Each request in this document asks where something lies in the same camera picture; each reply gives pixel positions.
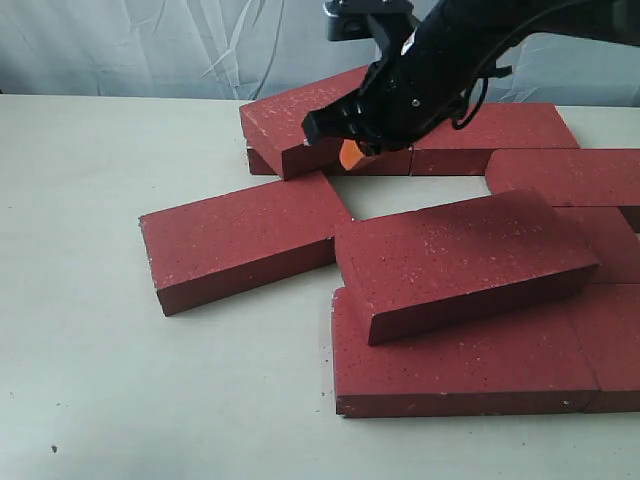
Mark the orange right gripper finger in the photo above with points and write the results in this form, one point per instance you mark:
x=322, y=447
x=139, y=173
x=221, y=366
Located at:
x=350, y=155

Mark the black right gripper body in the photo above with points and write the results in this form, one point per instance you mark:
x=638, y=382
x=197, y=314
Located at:
x=404, y=99

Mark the red brick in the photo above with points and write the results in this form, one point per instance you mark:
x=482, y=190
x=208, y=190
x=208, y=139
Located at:
x=214, y=248
x=571, y=177
x=527, y=362
x=272, y=127
x=421, y=270
x=605, y=319

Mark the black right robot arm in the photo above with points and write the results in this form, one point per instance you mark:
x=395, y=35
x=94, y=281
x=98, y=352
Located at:
x=493, y=27

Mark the red brick far right base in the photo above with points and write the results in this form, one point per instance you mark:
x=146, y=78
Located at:
x=497, y=126

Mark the red brick base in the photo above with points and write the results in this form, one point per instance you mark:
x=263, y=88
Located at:
x=612, y=240
x=397, y=163
x=497, y=126

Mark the red brick far left base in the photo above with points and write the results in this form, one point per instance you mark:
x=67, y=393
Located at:
x=397, y=163

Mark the red brick centre base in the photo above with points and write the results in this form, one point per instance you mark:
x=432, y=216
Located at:
x=612, y=240

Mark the white backdrop cloth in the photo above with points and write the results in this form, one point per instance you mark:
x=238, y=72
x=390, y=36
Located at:
x=250, y=49

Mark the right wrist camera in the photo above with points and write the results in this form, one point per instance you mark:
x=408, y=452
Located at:
x=391, y=24

